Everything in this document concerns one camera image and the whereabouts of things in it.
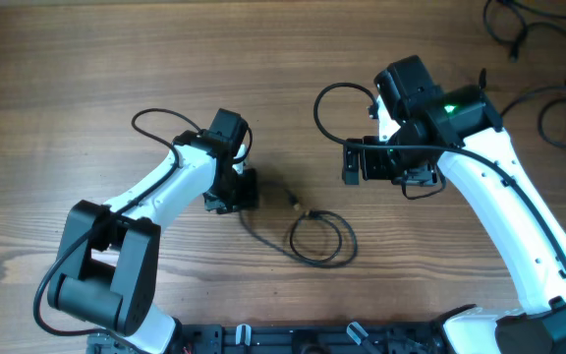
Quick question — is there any black usb cable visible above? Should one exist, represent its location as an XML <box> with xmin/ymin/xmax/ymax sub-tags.
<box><xmin>481</xmin><ymin>0</ymin><xmax>566</xmax><ymax>88</ymax></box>
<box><xmin>238</xmin><ymin>189</ymin><xmax>359</xmax><ymax>269</ymax></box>
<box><xmin>478</xmin><ymin>67</ymin><xmax>566</xmax><ymax>150</ymax></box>

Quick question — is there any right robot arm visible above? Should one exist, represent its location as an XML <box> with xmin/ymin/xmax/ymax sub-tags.
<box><xmin>343</xmin><ymin>56</ymin><xmax>566</xmax><ymax>353</ymax></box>

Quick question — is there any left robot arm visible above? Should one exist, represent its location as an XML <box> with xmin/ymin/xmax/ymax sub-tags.
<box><xmin>33</xmin><ymin>109</ymin><xmax>258</xmax><ymax>353</ymax></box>

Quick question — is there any right camera black cable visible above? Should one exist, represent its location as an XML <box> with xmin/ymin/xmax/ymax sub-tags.
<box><xmin>312</xmin><ymin>82</ymin><xmax>566</xmax><ymax>325</ymax></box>

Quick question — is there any camera black cable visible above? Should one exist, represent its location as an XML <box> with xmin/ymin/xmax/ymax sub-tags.
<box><xmin>32</xmin><ymin>108</ymin><xmax>203</xmax><ymax>338</ymax></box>
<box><xmin>312</xmin><ymin>82</ymin><xmax>566</xmax><ymax>325</ymax></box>

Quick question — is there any left camera black cable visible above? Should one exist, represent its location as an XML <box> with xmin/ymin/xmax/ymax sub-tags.
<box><xmin>32</xmin><ymin>108</ymin><xmax>203</xmax><ymax>338</ymax></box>

